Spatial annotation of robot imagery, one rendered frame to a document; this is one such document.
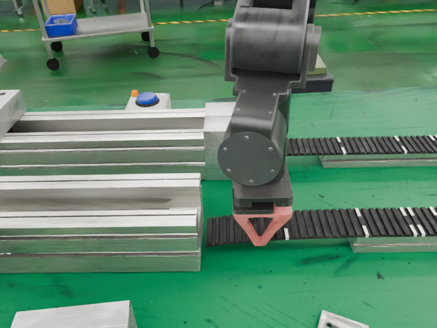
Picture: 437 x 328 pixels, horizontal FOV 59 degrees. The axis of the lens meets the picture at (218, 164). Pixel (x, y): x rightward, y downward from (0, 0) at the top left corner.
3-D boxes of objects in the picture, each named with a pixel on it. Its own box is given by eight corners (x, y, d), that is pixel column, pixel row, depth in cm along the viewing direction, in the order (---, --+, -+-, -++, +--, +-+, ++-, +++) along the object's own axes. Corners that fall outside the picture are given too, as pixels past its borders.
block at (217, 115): (255, 140, 74) (256, 95, 68) (260, 179, 64) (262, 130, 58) (208, 141, 74) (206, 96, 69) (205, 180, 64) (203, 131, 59)
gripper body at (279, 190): (233, 211, 43) (233, 155, 39) (233, 159, 51) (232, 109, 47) (292, 210, 43) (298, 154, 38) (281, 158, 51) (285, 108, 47)
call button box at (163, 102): (172, 118, 82) (170, 91, 79) (167, 142, 74) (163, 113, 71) (135, 119, 82) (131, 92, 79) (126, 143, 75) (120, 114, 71)
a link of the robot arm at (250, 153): (321, 19, 36) (231, 13, 38) (321, 63, 27) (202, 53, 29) (304, 129, 43) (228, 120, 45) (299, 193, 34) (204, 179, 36)
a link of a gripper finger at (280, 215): (233, 258, 48) (232, 200, 42) (233, 218, 53) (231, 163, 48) (288, 258, 47) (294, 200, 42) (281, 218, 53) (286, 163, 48)
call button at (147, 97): (159, 99, 78) (158, 90, 76) (156, 109, 74) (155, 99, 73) (139, 100, 78) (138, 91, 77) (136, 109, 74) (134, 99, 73)
